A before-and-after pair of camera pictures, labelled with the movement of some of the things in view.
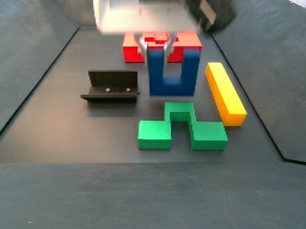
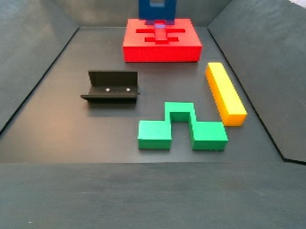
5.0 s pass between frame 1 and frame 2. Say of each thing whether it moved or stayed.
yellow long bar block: stayed
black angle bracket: stayed
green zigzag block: stayed
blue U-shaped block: moved
